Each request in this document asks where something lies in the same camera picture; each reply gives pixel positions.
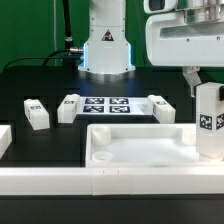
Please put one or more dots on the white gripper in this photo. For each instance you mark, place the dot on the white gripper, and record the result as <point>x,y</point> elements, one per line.
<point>172,42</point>

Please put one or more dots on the white desk top panel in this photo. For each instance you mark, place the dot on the white desk top panel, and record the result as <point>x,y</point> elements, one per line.
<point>144,145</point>

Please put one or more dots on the white marker tag plate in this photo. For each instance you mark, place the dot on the white marker tag plate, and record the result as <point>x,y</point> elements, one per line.
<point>113,106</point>

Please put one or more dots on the white left barrier block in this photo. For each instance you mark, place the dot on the white left barrier block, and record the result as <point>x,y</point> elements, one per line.
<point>5,138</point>

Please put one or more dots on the white front barrier rail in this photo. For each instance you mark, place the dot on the white front barrier rail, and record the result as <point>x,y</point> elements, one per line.
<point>111,181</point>

